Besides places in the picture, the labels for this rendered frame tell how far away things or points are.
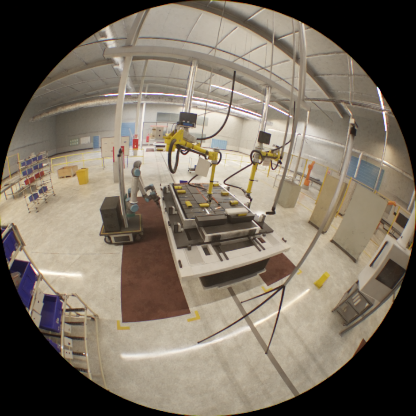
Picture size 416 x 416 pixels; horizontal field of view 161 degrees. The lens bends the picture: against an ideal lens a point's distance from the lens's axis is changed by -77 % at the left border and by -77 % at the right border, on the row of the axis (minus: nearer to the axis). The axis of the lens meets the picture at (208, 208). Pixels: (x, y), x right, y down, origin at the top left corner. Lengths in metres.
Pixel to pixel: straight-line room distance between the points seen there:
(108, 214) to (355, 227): 6.32
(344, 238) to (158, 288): 5.26
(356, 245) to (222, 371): 4.77
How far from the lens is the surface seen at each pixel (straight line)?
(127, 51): 2.33
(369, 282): 2.53
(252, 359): 2.30
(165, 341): 2.18
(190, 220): 2.12
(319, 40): 11.03
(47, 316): 1.99
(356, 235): 5.35
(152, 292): 2.46
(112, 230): 3.14
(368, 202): 5.18
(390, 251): 2.40
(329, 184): 5.61
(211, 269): 1.68
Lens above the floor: 2.13
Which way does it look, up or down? 27 degrees down
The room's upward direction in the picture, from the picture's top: 9 degrees clockwise
